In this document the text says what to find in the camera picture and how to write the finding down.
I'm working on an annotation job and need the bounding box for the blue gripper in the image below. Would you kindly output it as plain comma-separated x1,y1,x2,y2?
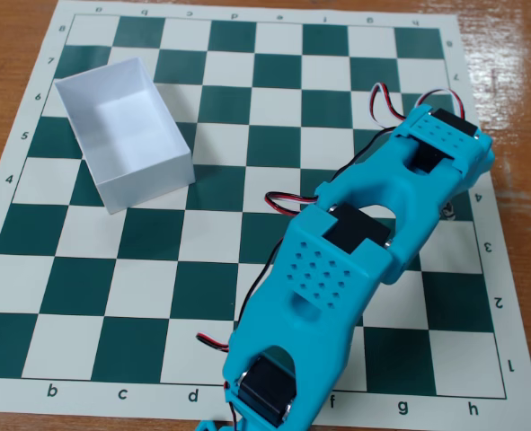
451,136,496,198

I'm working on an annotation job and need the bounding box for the white open plastic box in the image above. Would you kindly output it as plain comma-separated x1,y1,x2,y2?
53,57,197,216

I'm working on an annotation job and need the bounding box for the green white chessboard mat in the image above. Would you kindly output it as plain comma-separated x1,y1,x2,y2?
0,0,531,427

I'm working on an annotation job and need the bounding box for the red white black servo cable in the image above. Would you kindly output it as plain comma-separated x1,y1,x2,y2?
232,191,323,325
413,88,468,120
196,331,231,354
330,83,408,183

